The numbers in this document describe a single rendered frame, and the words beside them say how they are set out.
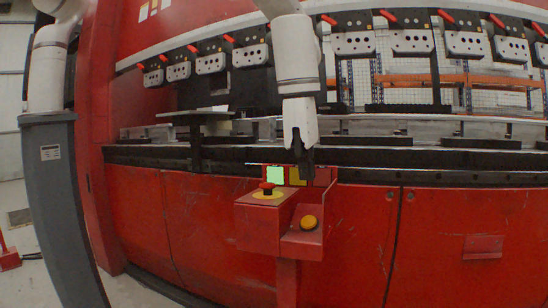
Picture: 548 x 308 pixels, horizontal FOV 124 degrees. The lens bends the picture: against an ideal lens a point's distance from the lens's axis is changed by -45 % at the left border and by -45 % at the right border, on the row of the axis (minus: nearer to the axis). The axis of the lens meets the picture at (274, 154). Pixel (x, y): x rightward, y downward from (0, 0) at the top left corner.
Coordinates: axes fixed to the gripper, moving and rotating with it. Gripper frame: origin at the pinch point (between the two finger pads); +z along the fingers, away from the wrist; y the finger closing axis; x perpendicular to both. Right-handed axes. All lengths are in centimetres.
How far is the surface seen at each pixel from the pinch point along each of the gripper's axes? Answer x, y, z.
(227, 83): -43, -45, -24
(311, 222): 0.1, 0.0, 12.2
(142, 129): -101, -45, -9
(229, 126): -41, -40, -6
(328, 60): -68, -490, -82
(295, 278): -3.7, 3.0, 27.2
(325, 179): 1.8, -9.6, 5.3
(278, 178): -10.4, -9.7, 5.3
